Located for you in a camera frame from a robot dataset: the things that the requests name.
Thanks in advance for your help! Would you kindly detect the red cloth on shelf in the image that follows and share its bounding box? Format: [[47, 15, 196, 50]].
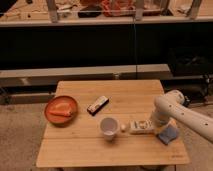
[[101, 0, 135, 17]]

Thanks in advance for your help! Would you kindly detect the white plastic bottle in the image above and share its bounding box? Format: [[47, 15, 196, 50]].
[[120, 120, 154, 135]]

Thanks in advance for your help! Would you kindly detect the wooden table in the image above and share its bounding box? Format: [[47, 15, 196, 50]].
[[36, 80, 189, 168]]

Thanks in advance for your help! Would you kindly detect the blue sponge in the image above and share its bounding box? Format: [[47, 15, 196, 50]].
[[157, 124, 179, 145]]

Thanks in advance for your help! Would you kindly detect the orange carrot piece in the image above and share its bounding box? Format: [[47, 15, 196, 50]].
[[50, 103, 72, 117]]

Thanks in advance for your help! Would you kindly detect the metal shelf frame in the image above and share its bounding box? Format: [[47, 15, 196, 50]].
[[0, 0, 213, 27]]

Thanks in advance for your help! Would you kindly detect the orange bowl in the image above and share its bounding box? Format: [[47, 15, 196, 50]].
[[44, 96, 78, 125]]

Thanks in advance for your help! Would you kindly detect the black cable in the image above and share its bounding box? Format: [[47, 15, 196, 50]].
[[132, 16, 139, 80]]

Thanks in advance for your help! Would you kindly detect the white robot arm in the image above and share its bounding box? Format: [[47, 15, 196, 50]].
[[150, 90, 213, 143]]

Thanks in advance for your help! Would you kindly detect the white paper cup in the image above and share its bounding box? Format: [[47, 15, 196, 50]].
[[100, 117, 118, 141]]

